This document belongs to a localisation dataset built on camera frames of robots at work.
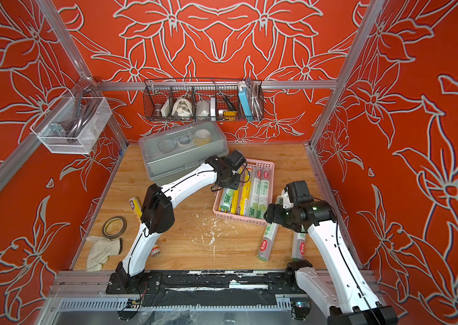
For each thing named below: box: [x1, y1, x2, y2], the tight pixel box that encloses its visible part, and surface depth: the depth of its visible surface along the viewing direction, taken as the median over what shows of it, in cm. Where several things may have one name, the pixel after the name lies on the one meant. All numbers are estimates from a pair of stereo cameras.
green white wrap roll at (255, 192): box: [247, 166, 263, 219], surface depth 95 cm
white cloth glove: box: [85, 235, 121, 273], surface depth 81 cm
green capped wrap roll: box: [219, 187, 234, 211], surface depth 85 cm
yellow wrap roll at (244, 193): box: [237, 165, 253, 216], surface depth 93 cm
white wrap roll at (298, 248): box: [291, 231, 307, 263], surface depth 79 cm
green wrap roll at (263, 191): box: [256, 168, 271, 219], surface depth 96 cm
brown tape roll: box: [101, 215, 128, 240], surface depth 89 cm
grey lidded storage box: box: [138, 121, 230, 187], surface depth 96 cm
